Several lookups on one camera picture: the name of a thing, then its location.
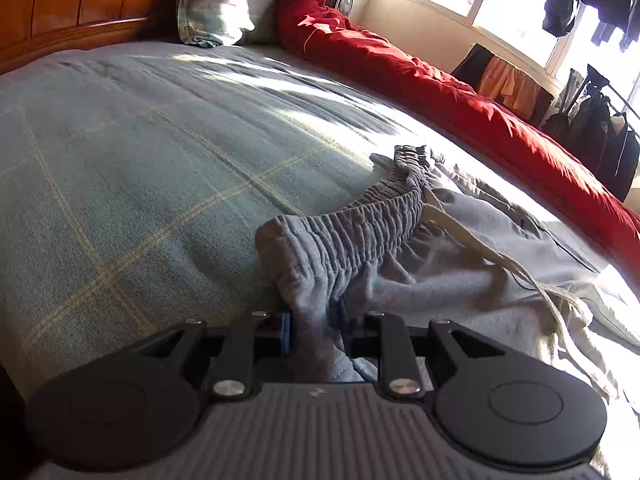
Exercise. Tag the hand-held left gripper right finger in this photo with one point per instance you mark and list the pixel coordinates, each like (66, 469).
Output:
(350, 330)

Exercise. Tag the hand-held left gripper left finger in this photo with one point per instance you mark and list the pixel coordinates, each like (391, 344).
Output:
(286, 332)

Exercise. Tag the grey sweatpants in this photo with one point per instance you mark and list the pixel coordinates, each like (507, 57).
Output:
(450, 270)

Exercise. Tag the red quilt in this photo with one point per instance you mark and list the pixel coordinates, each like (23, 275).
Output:
(450, 95)

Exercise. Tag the black draped cloth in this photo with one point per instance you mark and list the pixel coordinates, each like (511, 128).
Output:
(470, 67)

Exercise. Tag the orange draped cloth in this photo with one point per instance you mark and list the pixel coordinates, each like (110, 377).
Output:
(515, 87)

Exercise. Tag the dark hanging bag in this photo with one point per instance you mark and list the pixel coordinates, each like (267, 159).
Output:
(557, 120)

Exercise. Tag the black jacket with round badge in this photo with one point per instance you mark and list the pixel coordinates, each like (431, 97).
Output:
(590, 135)

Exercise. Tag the black zip jacket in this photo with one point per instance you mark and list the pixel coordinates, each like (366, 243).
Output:
(622, 160)

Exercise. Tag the grey plaid pillow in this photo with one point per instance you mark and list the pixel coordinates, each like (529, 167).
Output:
(225, 0)

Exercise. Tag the window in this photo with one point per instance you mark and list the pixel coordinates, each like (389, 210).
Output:
(510, 15)

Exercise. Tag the wooden headboard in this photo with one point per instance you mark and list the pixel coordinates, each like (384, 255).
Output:
(75, 5)

